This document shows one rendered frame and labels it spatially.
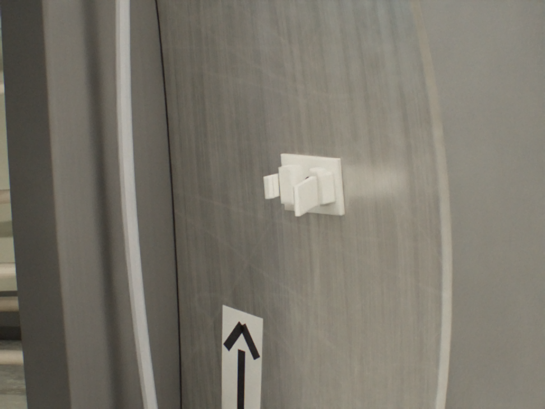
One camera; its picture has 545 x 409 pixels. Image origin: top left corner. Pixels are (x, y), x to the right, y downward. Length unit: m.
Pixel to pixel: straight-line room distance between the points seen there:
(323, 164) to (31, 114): 0.09
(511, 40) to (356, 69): 0.07
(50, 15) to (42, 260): 0.08
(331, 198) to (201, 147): 0.05
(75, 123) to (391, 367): 0.12
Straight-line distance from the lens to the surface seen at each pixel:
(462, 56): 0.98
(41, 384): 1.07
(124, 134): 1.04
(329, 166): 1.02
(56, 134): 1.04
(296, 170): 1.03
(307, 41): 1.02
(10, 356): 5.93
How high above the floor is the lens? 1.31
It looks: 10 degrees down
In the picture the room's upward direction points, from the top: 5 degrees counter-clockwise
